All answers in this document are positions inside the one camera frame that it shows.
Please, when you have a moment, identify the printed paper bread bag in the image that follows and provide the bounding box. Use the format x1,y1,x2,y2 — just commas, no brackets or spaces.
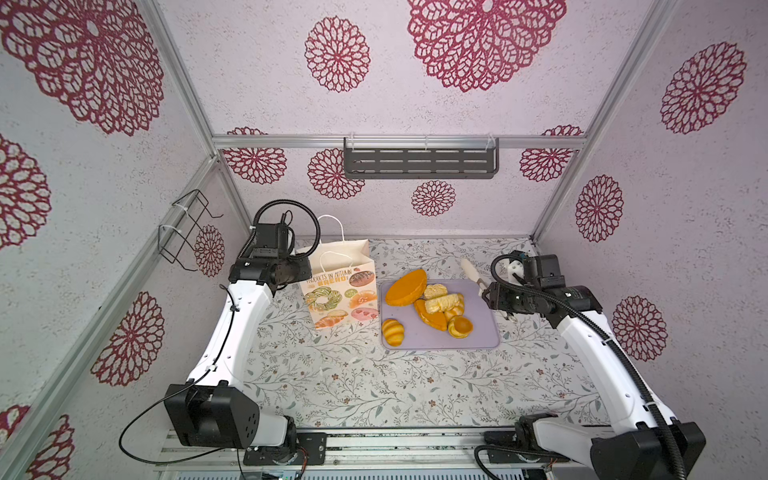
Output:
300,228,379,330

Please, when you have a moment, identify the round orange tart bread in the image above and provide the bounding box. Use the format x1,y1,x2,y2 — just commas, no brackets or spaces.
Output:
447,315,474,339

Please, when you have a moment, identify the orange oval bread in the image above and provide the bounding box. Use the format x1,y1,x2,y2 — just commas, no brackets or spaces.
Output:
414,299,448,331

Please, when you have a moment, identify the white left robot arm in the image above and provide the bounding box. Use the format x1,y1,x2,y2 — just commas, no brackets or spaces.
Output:
163,220,311,463

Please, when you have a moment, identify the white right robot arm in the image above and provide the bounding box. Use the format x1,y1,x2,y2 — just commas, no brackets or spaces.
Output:
474,250,706,479

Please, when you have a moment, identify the striped yellow bread stick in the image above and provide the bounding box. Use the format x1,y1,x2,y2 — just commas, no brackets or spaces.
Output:
444,294,465,321

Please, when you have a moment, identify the pale long bread loaf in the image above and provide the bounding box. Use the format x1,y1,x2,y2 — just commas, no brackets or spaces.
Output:
425,294,463,314

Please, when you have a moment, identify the pale crusty bread roll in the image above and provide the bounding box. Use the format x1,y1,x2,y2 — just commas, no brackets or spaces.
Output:
423,284,448,300

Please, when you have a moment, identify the lavender plastic tray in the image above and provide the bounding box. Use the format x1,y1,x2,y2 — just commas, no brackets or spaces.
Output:
380,278,502,352

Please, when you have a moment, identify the small striped croissant bun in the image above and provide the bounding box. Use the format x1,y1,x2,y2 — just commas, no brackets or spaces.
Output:
381,319,405,347

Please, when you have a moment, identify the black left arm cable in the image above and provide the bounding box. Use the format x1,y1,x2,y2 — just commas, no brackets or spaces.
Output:
118,199,322,466

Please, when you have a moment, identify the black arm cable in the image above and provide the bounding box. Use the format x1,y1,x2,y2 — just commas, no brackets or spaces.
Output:
472,252,688,480
118,199,322,466

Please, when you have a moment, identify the black wire wall rack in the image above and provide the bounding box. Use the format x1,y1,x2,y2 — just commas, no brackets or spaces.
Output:
156,189,223,272

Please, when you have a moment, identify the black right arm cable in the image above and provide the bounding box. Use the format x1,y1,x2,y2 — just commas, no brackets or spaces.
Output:
472,252,688,480

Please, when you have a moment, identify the dark grey wall shelf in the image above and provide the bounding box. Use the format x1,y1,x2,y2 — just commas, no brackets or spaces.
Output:
342,137,499,180

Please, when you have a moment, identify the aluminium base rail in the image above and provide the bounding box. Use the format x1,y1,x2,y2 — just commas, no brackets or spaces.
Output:
154,427,607,480

